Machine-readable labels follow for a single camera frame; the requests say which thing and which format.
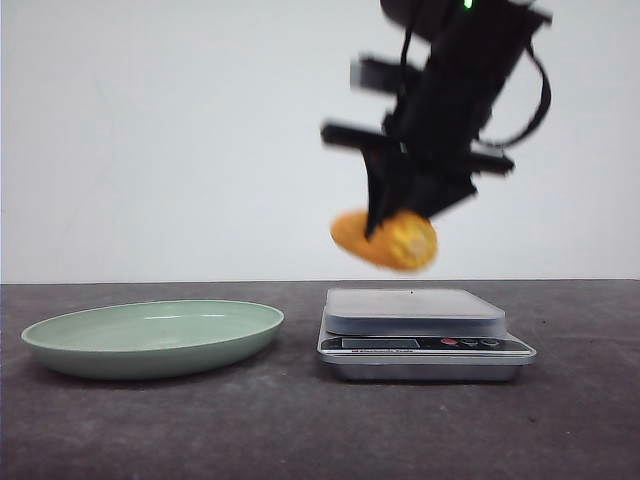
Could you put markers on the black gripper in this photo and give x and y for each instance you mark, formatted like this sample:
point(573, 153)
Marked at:
point(442, 107)

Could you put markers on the yellow corn cob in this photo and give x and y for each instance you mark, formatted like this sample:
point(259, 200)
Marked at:
point(403, 242)

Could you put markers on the silver digital kitchen scale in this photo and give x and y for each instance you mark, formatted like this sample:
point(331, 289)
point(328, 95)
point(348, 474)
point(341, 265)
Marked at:
point(418, 334)

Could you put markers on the green oval plate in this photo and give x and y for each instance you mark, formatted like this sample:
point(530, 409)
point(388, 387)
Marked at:
point(153, 340)

